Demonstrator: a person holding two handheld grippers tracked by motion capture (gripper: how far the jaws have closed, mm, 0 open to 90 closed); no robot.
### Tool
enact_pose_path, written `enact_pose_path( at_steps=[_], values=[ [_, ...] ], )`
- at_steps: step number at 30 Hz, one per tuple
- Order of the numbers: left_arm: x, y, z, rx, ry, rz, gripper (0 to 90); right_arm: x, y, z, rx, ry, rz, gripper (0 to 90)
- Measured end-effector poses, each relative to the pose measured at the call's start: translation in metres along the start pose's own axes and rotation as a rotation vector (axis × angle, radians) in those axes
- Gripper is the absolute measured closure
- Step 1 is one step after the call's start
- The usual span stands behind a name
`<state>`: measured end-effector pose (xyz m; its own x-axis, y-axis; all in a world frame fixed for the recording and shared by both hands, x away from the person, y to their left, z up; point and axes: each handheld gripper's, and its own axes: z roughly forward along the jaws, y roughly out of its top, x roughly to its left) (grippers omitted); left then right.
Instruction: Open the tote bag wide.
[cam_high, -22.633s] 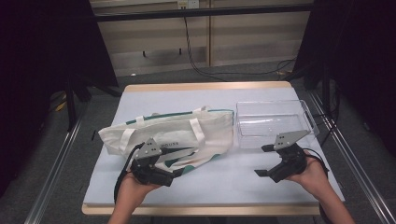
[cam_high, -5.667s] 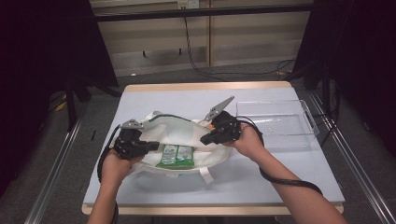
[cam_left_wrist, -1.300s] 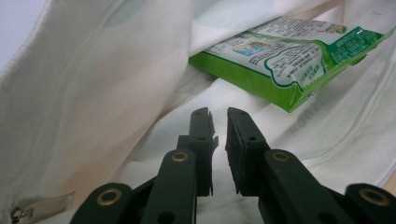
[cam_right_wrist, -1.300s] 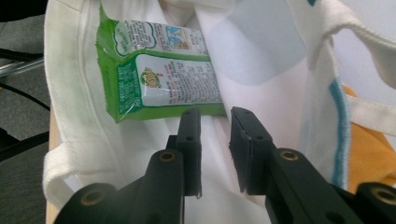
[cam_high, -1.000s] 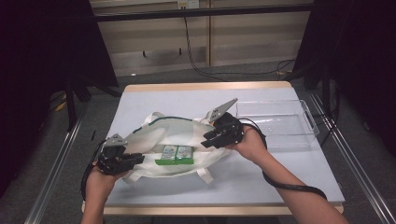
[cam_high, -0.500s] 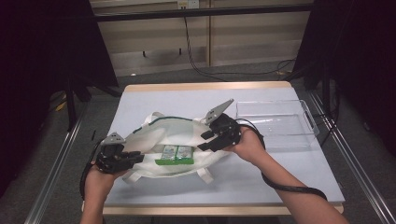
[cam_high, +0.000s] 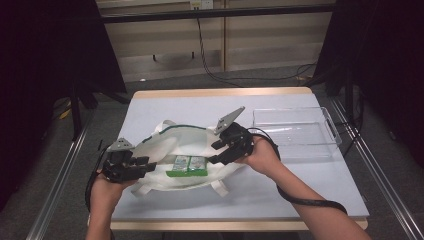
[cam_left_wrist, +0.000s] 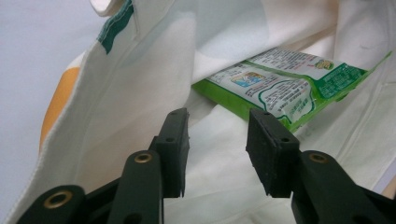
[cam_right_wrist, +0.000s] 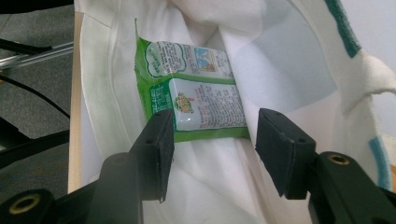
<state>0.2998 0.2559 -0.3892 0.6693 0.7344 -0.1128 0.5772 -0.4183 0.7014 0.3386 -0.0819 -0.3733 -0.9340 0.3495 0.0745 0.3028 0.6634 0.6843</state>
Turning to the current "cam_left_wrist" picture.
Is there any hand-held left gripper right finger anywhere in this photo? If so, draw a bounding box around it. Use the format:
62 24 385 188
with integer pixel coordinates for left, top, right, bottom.
246 107 302 199

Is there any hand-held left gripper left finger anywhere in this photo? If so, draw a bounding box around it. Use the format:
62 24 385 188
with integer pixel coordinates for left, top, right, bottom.
148 107 191 199

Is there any green snack packet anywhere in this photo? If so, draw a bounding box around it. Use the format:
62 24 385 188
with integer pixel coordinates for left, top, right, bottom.
191 46 393 133

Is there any white canvas tote bag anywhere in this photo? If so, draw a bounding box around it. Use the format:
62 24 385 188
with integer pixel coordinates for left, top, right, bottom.
6 0 396 224

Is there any white table mat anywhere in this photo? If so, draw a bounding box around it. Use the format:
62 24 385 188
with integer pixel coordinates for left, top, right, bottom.
0 0 108 220

